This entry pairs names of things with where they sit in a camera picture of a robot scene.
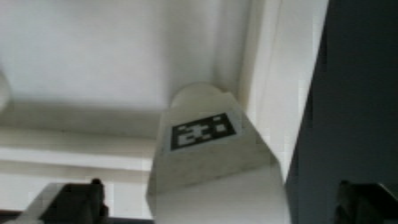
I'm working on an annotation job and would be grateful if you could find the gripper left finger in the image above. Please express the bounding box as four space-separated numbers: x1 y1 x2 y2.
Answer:
16 179 108 224

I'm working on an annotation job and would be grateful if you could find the white leg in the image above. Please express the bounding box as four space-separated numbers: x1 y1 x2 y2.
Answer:
145 83 291 224

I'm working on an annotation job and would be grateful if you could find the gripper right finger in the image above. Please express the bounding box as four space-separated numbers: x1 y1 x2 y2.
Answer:
334 180 398 224

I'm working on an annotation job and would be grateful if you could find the white square tabletop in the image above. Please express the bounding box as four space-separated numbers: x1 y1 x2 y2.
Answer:
0 0 328 221

